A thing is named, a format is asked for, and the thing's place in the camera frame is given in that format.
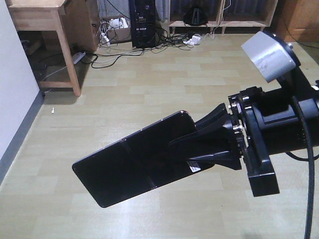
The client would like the low wooden shelf unit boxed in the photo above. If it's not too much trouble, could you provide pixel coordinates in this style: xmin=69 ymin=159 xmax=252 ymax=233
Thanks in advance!
xmin=167 ymin=0 xmax=278 ymax=33

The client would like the wooden desk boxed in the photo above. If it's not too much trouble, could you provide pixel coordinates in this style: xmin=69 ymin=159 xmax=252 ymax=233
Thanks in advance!
xmin=6 ymin=0 xmax=100 ymax=97

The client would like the wooden cabinet door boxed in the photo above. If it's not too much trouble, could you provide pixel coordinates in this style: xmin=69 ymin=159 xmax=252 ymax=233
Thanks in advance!
xmin=270 ymin=0 xmax=319 ymax=42

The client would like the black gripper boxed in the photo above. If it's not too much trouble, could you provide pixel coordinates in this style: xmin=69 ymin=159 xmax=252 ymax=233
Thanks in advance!
xmin=169 ymin=87 xmax=280 ymax=197

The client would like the white floor power strip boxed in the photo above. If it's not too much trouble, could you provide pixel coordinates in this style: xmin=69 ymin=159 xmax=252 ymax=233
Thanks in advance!
xmin=72 ymin=52 xmax=86 ymax=65

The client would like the cardboard box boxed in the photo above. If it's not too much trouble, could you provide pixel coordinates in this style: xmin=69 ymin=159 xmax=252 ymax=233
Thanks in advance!
xmin=107 ymin=17 xmax=131 ymax=44

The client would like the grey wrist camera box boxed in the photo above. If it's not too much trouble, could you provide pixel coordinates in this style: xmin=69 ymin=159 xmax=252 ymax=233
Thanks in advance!
xmin=241 ymin=31 xmax=301 ymax=83

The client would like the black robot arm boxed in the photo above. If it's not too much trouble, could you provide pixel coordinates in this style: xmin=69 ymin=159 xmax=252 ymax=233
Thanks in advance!
xmin=169 ymin=68 xmax=319 ymax=197

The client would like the black router device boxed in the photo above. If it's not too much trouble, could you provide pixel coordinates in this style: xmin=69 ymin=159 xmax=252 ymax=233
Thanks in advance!
xmin=183 ymin=5 xmax=208 ymax=26

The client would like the black computer tower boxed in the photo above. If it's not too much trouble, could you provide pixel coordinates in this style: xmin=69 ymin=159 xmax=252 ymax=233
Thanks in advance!
xmin=129 ymin=0 xmax=156 ymax=48

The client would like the black smartphone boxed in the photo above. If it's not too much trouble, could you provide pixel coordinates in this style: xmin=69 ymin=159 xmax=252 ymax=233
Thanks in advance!
xmin=72 ymin=111 xmax=212 ymax=208

